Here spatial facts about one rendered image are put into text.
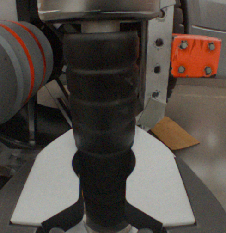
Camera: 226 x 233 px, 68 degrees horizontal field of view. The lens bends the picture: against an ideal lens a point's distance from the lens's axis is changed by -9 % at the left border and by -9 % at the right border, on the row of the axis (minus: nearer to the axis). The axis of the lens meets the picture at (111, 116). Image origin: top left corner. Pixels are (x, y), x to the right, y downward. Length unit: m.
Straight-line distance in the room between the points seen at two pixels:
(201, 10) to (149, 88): 0.36
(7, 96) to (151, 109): 0.23
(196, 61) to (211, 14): 0.31
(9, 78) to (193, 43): 0.27
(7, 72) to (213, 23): 0.56
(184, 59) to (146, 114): 0.12
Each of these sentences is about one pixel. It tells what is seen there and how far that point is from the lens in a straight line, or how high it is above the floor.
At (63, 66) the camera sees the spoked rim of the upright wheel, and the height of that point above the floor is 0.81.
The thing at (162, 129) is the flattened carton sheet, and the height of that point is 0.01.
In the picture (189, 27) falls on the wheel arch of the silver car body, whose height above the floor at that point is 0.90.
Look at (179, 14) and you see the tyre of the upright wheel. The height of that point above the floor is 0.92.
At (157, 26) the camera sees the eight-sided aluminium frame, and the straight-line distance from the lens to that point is 0.30.
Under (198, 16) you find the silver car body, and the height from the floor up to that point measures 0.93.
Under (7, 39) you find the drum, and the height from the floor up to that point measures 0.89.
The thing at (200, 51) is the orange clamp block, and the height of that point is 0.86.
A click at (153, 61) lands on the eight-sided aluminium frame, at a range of 0.31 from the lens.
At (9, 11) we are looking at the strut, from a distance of 0.34.
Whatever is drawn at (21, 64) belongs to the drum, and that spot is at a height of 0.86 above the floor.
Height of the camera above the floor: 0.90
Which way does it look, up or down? 28 degrees down
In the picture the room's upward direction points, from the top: 1 degrees counter-clockwise
